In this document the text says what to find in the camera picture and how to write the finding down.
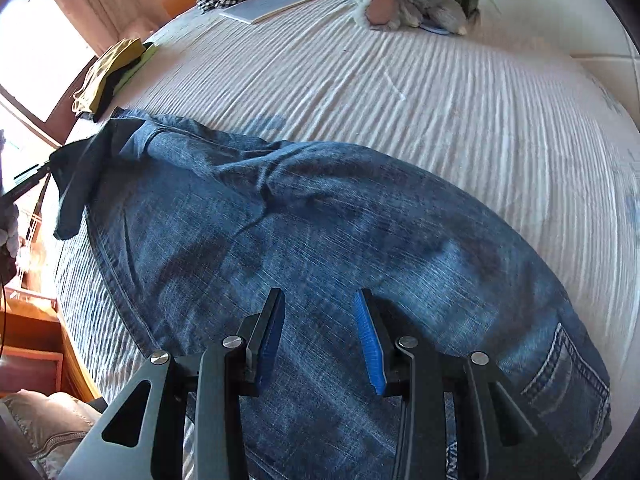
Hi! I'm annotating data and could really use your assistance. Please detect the yellow and black folded clothes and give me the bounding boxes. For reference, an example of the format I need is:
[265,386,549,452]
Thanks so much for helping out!
[71,38,146,116]

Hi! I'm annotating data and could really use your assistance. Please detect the person's left hand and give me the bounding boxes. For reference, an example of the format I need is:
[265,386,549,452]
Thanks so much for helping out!
[0,202,21,261]

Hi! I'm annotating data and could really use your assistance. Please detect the beige quilted jacket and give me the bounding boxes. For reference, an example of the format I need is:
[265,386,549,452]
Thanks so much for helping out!
[0,389,103,480]

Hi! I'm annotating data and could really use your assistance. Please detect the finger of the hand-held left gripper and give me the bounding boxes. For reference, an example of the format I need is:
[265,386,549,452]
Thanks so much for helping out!
[0,159,53,200]

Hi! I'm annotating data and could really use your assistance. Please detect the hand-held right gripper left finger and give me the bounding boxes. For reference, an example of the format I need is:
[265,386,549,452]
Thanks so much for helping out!
[59,287,286,480]

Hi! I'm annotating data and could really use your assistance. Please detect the black folded garment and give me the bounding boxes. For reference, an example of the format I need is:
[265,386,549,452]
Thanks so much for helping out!
[90,62,143,122]

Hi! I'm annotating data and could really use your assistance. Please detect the white ribbed bed cover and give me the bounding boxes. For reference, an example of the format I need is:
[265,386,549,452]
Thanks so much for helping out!
[52,0,640,480]

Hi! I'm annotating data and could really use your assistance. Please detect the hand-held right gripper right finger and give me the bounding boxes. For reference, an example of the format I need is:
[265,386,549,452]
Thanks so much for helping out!
[353,289,583,480]

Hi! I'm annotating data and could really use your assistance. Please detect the light green folded garment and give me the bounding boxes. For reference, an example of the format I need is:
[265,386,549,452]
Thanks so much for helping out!
[112,42,157,96]

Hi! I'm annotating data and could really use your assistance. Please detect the blue denim jeans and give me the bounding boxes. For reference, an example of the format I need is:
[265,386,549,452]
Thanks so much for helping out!
[49,106,613,480]

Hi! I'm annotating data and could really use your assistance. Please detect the wooden bedside furniture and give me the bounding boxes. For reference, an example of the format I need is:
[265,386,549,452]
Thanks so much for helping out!
[0,290,103,403]

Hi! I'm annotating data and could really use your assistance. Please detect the white paper booklet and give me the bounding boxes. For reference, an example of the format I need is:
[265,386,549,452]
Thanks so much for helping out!
[218,0,332,25]

